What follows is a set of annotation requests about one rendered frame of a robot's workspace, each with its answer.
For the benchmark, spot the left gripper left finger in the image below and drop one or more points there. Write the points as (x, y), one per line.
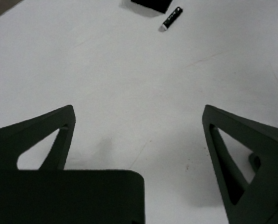
(17, 138)

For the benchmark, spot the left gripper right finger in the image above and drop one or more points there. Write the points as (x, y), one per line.
(260, 199)

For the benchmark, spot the black open bin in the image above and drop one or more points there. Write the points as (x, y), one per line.
(157, 5)

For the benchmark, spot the black aa battery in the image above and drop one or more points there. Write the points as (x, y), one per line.
(172, 17)

